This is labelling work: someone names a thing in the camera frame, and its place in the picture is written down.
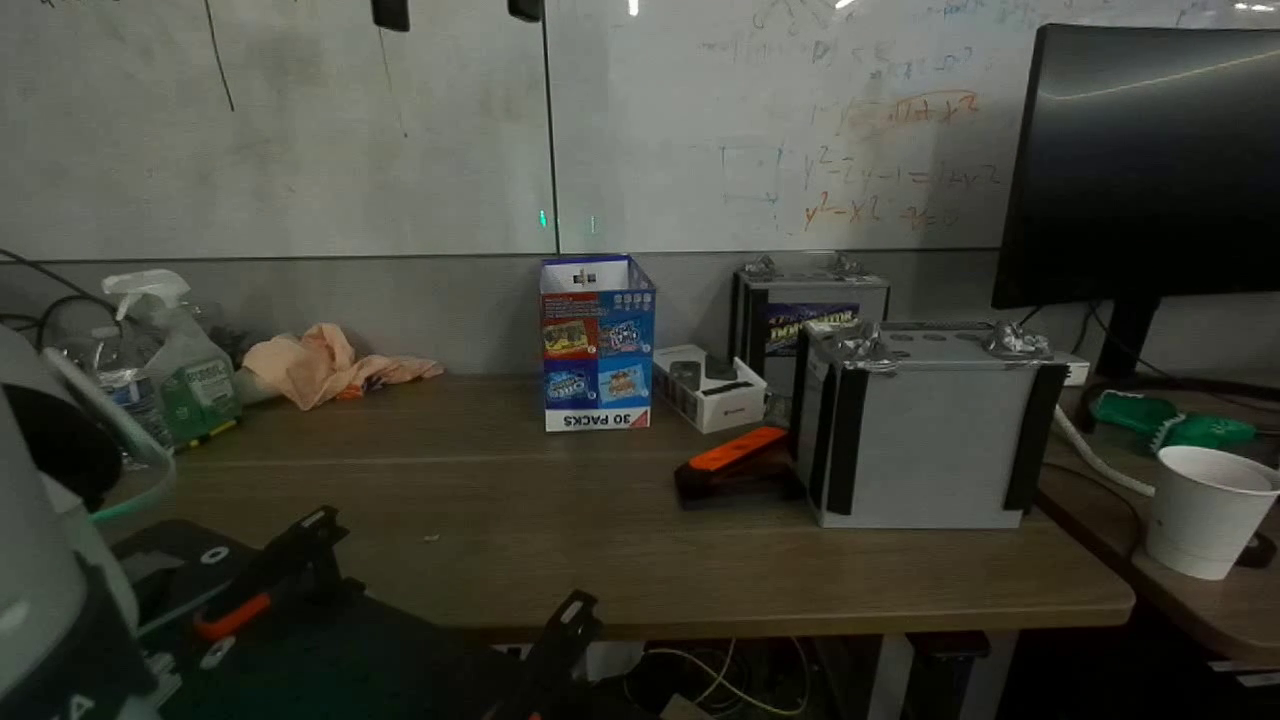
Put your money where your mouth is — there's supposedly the small silver metal case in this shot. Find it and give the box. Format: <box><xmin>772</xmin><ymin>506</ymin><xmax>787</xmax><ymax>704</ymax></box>
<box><xmin>727</xmin><ymin>252</ymin><xmax>892</xmax><ymax>402</ymax></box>

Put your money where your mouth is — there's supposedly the clear spray bottle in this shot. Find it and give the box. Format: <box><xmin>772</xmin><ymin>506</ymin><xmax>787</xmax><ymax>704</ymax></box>
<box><xmin>103</xmin><ymin>270</ymin><xmax>241</xmax><ymax>454</ymax></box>

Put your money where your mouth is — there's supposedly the white paper cup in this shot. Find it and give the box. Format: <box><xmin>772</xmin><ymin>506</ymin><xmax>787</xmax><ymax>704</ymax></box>
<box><xmin>1144</xmin><ymin>443</ymin><xmax>1280</xmax><ymax>582</ymax></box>

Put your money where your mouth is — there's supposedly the large silver metal case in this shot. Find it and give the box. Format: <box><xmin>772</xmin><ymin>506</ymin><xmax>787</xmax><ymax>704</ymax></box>
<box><xmin>787</xmin><ymin>324</ymin><xmax>1069</xmax><ymax>533</ymax></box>

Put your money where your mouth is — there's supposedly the black clamp with orange handle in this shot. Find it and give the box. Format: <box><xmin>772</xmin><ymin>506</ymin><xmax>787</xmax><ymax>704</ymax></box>
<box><xmin>142</xmin><ymin>506</ymin><xmax>349</xmax><ymax>644</ymax></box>

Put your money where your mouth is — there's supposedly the green object behind cup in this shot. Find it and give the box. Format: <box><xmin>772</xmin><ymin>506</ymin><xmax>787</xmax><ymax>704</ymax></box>
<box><xmin>1087</xmin><ymin>390</ymin><xmax>1257</xmax><ymax>450</ymax></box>

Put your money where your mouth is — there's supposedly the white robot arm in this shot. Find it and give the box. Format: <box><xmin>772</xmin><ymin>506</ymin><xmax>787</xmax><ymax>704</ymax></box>
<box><xmin>0</xmin><ymin>333</ymin><xmax>162</xmax><ymax>720</ymax></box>

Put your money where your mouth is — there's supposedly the blue cardboard snack box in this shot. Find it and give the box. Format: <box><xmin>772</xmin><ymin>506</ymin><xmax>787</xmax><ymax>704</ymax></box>
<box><xmin>540</xmin><ymin>258</ymin><xmax>655</xmax><ymax>434</ymax></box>

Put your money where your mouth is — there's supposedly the small white open box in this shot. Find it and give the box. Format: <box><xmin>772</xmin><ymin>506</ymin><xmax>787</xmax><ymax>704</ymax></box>
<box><xmin>653</xmin><ymin>346</ymin><xmax>767</xmax><ymax>435</ymax></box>

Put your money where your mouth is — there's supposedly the peach crumpled cloth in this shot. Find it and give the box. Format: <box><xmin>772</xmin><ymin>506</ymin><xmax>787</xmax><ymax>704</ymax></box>
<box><xmin>242</xmin><ymin>324</ymin><xmax>445</xmax><ymax>413</ymax></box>

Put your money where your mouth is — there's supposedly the black computer monitor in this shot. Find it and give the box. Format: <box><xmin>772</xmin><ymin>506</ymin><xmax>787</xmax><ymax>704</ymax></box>
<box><xmin>990</xmin><ymin>24</ymin><xmax>1280</xmax><ymax>386</ymax></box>

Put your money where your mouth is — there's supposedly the orange and black tool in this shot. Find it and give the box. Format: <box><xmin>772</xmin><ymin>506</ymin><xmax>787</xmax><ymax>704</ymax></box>
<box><xmin>672</xmin><ymin>426</ymin><xmax>795</xmax><ymax>502</ymax></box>

